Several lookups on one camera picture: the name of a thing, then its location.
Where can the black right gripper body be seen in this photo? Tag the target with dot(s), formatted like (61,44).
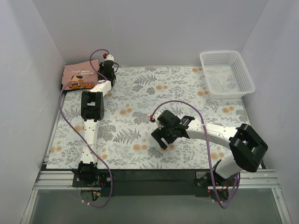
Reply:
(164,135)

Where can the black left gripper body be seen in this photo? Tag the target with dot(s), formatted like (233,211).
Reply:
(106,69)

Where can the pink t shirt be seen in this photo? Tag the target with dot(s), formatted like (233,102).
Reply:
(82,72)

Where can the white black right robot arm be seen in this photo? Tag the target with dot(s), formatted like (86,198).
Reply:
(247,147)

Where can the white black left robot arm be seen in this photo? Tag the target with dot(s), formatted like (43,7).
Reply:
(92,112)

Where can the floral patterned table mat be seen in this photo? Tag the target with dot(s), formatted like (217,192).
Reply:
(124,136)

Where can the folded black t shirt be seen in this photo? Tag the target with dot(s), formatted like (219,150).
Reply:
(64,89)

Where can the white plastic basket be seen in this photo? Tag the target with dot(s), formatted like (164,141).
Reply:
(226,74)

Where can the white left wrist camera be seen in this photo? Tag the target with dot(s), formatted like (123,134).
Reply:
(108,57)

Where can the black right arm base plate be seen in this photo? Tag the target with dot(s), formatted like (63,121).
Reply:
(204,179)

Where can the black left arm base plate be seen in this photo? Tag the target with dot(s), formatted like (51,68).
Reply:
(88,175)

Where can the aluminium frame rail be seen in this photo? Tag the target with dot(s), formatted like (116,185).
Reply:
(159,182)

